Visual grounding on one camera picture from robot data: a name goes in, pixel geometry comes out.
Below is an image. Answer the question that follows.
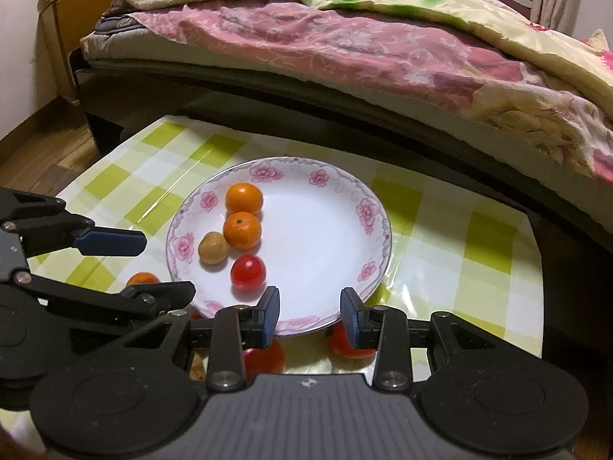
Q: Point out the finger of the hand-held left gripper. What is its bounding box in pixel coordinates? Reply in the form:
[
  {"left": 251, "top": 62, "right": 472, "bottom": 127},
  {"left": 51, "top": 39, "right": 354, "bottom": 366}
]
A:
[
  {"left": 14, "top": 271, "right": 196, "bottom": 335},
  {"left": 0, "top": 187, "right": 148, "bottom": 258}
]

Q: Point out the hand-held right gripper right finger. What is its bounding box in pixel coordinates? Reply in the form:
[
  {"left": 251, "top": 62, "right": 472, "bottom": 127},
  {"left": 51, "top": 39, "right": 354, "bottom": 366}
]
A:
[{"left": 340, "top": 286, "right": 513, "bottom": 392}]

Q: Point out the green checkered plastic tablecloth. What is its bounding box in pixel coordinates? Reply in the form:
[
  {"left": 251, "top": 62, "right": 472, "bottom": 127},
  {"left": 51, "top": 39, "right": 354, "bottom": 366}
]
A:
[{"left": 55, "top": 115, "right": 544, "bottom": 380}]

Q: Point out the white floral rimmed plate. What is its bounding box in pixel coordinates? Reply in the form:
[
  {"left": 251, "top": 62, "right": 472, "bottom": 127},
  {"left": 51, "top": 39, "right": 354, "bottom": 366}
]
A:
[{"left": 166, "top": 156, "right": 392, "bottom": 337}]

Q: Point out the grey folded blanket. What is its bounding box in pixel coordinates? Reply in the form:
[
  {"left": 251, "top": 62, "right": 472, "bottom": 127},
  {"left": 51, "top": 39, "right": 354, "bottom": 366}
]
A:
[{"left": 93, "top": 7, "right": 144, "bottom": 36}]

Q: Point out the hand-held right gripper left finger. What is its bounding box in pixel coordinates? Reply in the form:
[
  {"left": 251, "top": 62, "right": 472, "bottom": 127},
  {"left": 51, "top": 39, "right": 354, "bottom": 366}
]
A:
[{"left": 115, "top": 286, "right": 281, "bottom": 394}]

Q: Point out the large red tomato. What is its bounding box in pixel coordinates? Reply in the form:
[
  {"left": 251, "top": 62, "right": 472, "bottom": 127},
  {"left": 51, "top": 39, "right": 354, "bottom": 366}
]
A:
[{"left": 243, "top": 339, "right": 286, "bottom": 375}]

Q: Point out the large orange mandarin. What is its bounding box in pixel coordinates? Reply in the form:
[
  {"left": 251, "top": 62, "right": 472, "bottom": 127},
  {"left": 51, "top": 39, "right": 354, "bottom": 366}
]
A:
[{"left": 225, "top": 183, "right": 264, "bottom": 216}]

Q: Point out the dark framed bed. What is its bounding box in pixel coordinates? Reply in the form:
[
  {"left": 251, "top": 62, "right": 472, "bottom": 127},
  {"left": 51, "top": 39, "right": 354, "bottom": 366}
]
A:
[{"left": 69, "top": 0, "right": 613, "bottom": 260}]

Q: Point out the wooden desk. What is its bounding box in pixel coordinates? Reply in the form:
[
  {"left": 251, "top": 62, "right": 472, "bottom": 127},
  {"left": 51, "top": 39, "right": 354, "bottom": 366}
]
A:
[{"left": 37, "top": 0, "right": 118, "bottom": 104}]

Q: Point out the oblong cherry tomato with stem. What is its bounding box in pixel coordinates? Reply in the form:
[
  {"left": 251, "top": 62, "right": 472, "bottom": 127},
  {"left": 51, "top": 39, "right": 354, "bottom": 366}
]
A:
[{"left": 327, "top": 322, "right": 379, "bottom": 359}]

